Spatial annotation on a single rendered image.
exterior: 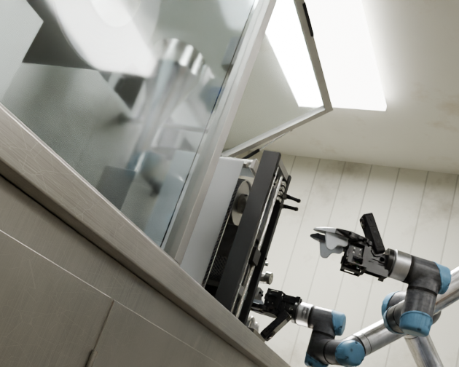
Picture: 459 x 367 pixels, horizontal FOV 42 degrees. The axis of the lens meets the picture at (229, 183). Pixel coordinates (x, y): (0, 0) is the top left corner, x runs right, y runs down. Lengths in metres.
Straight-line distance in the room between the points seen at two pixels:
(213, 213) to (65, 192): 1.15
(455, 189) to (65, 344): 4.24
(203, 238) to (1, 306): 1.14
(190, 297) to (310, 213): 3.97
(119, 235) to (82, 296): 0.08
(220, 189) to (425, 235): 3.04
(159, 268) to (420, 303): 0.89
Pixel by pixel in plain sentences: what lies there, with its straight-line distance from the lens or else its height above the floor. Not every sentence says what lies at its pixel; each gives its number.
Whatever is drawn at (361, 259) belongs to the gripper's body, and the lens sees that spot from 1.56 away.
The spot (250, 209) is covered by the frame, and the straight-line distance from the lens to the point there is 1.64.
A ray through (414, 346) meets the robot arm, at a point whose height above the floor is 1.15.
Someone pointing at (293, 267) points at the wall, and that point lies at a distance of 4.74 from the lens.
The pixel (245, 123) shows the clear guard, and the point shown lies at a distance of 2.36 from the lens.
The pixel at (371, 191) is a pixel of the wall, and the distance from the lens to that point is 4.86.
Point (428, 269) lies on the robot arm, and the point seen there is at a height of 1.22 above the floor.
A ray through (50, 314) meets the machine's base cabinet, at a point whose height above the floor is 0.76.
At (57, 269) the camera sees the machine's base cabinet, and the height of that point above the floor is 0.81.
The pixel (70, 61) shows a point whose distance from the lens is 0.74.
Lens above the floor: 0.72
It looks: 21 degrees up
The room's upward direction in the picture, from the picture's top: 19 degrees clockwise
